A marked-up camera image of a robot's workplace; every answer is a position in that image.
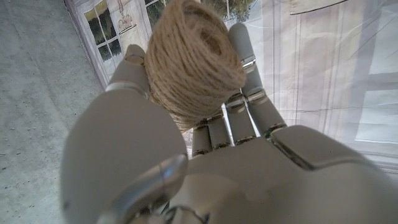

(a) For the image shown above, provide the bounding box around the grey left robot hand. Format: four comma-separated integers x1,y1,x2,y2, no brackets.
60,22,398,224

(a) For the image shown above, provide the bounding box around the jute twine spool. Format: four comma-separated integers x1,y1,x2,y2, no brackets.
144,0,247,131

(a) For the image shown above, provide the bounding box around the printed window backdrop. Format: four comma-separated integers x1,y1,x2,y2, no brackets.
63,0,398,175

